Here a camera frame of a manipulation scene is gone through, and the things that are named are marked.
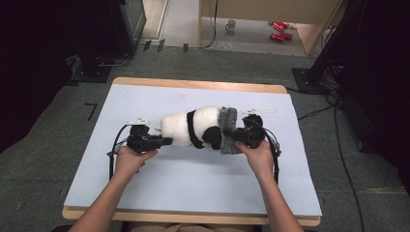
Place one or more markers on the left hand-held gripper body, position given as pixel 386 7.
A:
pixel 140 141

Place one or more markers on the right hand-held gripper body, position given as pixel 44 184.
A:
pixel 253 133

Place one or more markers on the grey fuzzy cloth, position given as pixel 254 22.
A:
pixel 227 117

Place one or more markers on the panda plush toy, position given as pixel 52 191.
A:
pixel 177 127

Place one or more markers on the person's left hand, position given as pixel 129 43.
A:
pixel 129 164

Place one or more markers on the person's right hand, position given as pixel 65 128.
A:
pixel 261 159

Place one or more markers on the pale blue table mat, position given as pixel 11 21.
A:
pixel 193 187

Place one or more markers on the wooden table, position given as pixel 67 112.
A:
pixel 193 84

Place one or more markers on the black slanted stand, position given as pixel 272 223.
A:
pixel 314 75

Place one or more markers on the black stand with flat base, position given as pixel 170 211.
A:
pixel 92 72

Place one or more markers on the red can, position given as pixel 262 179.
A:
pixel 285 24
pixel 278 26
pixel 276 37
pixel 288 36

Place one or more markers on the beige mug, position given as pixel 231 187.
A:
pixel 230 25

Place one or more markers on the dark cabinet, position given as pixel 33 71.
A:
pixel 130 22

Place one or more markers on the light wooden cabinet frame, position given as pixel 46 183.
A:
pixel 267 9

